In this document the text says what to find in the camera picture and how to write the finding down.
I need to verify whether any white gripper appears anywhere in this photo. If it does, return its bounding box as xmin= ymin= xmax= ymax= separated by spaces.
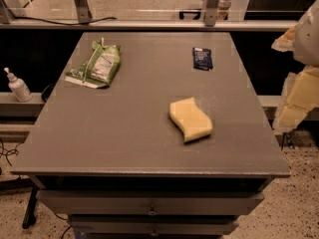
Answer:
xmin=271 ymin=0 xmax=319 ymax=133

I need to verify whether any black cable on rail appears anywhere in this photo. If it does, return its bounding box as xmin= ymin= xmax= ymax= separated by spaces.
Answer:
xmin=9 ymin=15 xmax=118 ymax=27

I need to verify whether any grey upper drawer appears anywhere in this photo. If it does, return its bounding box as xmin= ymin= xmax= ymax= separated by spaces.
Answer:
xmin=37 ymin=190 xmax=264 ymax=216

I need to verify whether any left metal bracket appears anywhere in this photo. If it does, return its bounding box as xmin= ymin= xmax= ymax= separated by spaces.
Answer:
xmin=74 ymin=0 xmax=93 ymax=24

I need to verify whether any yellow sponge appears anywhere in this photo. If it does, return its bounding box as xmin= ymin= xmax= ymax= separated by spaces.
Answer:
xmin=169 ymin=98 xmax=212 ymax=142

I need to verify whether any dark blue rxbar wrapper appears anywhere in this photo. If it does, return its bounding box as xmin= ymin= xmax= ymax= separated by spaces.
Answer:
xmin=192 ymin=47 xmax=213 ymax=71

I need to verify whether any metal bracket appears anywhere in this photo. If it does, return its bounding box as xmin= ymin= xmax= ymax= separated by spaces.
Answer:
xmin=74 ymin=0 xmax=93 ymax=24
xmin=204 ymin=0 xmax=219 ymax=27

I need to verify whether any white pump bottle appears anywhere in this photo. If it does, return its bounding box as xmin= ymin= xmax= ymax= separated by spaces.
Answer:
xmin=4 ymin=68 xmax=32 ymax=103

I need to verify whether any grey lower drawer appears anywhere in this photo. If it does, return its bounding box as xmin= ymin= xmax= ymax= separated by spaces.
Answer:
xmin=68 ymin=215 xmax=238 ymax=236

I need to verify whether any right metal bracket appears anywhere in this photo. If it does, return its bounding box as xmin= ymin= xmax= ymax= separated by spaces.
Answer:
xmin=204 ymin=0 xmax=219 ymax=27

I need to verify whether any grey drawer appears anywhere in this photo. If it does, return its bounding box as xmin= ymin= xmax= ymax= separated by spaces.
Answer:
xmin=37 ymin=190 xmax=264 ymax=216
xmin=68 ymin=215 xmax=238 ymax=236

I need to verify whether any green chip bag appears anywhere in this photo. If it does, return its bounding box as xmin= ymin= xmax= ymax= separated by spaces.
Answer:
xmin=65 ymin=38 xmax=121 ymax=89

